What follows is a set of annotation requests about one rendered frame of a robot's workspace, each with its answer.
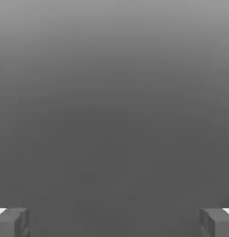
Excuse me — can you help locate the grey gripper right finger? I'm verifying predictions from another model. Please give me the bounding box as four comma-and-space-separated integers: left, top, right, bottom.
199, 207, 229, 237

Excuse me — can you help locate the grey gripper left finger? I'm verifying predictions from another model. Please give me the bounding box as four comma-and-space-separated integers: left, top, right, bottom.
0, 207, 31, 237

